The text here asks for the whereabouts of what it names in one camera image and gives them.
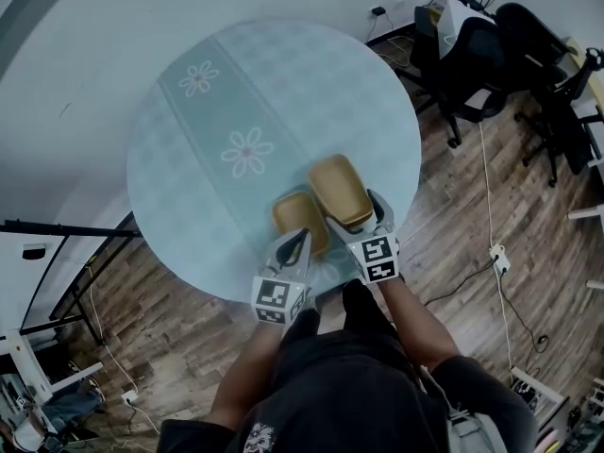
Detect light wooden desk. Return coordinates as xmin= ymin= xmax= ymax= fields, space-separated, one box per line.
xmin=563 ymin=35 xmax=603 ymax=112

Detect white metal desk frame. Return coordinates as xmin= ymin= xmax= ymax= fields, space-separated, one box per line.
xmin=0 ymin=327 xmax=103 ymax=405

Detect black office chair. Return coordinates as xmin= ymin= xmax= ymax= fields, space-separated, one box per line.
xmin=409 ymin=5 xmax=513 ymax=149
xmin=495 ymin=2 xmax=581 ymax=108
xmin=515 ymin=47 xmax=604 ymax=189

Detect person's right forearm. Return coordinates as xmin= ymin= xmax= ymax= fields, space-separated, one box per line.
xmin=379 ymin=276 xmax=461 ymax=377

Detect grey chest strap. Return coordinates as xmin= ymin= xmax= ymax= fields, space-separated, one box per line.
xmin=445 ymin=408 xmax=509 ymax=453

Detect white box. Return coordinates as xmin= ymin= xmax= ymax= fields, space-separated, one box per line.
xmin=436 ymin=0 xmax=496 ymax=60

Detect round table, light blue cloth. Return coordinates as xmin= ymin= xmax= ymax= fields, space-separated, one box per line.
xmin=126 ymin=19 xmax=423 ymax=304

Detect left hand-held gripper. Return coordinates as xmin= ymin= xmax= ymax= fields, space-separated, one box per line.
xmin=251 ymin=226 xmax=313 ymax=326

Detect black framed whiteboard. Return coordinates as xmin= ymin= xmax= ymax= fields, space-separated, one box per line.
xmin=0 ymin=210 xmax=143 ymax=346

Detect black cable with plug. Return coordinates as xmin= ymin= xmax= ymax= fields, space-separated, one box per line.
xmin=501 ymin=270 xmax=552 ymax=357

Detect person's left forearm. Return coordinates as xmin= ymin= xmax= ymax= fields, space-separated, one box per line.
xmin=207 ymin=321 xmax=284 ymax=431

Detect person's black sweatshirt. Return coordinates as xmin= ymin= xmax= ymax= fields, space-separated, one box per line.
xmin=159 ymin=330 xmax=539 ymax=453

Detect person's black trousers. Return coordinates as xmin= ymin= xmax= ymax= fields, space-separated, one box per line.
xmin=280 ymin=278 xmax=407 ymax=348

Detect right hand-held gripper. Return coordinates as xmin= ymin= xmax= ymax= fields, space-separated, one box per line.
xmin=325 ymin=189 xmax=404 ymax=285

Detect white power cable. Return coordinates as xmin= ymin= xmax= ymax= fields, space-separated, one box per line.
xmin=88 ymin=275 xmax=159 ymax=437
xmin=478 ymin=122 xmax=516 ymax=387

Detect black round device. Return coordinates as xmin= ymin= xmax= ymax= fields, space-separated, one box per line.
xmin=512 ymin=377 xmax=544 ymax=414

